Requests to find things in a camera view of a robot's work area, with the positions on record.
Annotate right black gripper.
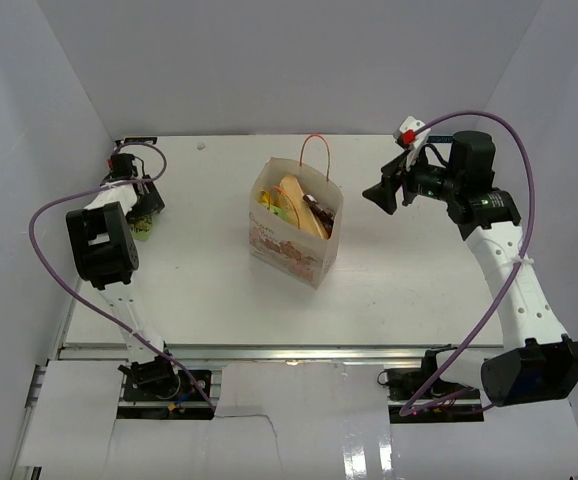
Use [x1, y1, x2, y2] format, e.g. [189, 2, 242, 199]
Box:
[363, 145, 462, 215]

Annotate purple candy wrapper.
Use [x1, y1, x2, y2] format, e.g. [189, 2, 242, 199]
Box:
[303, 194, 335, 234]

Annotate brown chips bag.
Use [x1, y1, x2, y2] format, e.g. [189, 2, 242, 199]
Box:
[277, 174, 329, 240]

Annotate light green snack packet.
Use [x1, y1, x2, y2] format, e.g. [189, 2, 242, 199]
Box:
[267, 204, 298, 226]

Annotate yellow m&m's packet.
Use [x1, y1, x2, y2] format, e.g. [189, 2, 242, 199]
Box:
[256, 189, 277, 210]

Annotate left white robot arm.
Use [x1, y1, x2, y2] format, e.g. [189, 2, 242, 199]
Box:
[66, 153, 181, 399]

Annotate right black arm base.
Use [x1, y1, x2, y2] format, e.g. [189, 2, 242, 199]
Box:
[376, 345, 484, 425]

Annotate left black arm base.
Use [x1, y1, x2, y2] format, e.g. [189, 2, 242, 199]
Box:
[116, 366, 214, 421]

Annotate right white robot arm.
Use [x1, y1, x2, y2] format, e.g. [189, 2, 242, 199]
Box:
[362, 131, 578, 415]

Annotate beige paper bag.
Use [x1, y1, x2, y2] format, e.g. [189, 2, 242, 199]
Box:
[249, 133, 344, 288]

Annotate left blue label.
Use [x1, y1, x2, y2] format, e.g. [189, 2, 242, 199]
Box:
[121, 136, 158, 145]

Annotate blue label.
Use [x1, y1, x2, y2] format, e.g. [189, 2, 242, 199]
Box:
[427, 135, 453, 144]
[121, 136, 158, 145]

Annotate right blue label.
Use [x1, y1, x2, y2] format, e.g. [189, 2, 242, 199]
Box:
[427, 135, 453, 144]

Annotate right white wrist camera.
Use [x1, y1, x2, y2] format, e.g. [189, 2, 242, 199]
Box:
[393, 116, 429, 170]

